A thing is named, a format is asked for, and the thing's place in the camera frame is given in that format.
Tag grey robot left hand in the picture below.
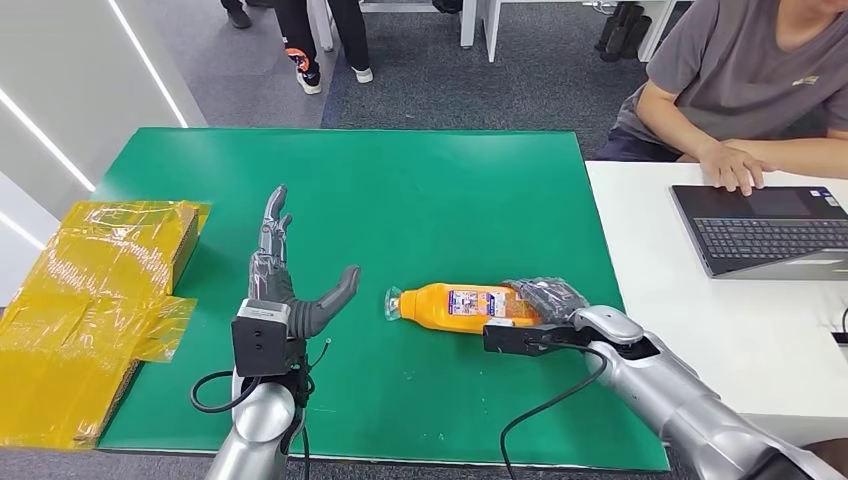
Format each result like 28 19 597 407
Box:
248 184 362 340

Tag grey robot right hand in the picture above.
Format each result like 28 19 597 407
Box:
503 276 591 326

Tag orange plastic bottle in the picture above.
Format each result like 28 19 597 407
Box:
384 282 543 336

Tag green table mat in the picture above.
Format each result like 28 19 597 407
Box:
95 127 670 473

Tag white desk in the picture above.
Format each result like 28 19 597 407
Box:
584 160 848 446

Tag yellow taped cardboard box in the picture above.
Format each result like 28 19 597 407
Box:
0 200 212 452

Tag dark grey laptop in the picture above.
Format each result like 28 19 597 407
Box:
670 185 848 282

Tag person's right hand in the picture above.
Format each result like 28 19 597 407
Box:
696 140 776 197

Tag walking person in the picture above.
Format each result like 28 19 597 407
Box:
273 0 374 96

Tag white table leg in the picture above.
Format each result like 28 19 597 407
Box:
482 0 503 64
637 0 678 63

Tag black boots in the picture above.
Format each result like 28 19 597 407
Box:
594 0 654 64

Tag seated person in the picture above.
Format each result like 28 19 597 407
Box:
592 0 848 197

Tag brown rounded object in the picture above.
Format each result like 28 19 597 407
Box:
804 438 848 473

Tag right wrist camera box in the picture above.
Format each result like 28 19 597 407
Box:
482 319 598 359

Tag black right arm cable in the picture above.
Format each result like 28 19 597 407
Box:
498 341 609 480

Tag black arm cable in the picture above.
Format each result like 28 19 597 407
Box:
190 370 313 480
498 341 609 480

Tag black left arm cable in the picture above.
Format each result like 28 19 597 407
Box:
190 370 313 480

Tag white table frame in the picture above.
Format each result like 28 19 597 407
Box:
311 0 478 53

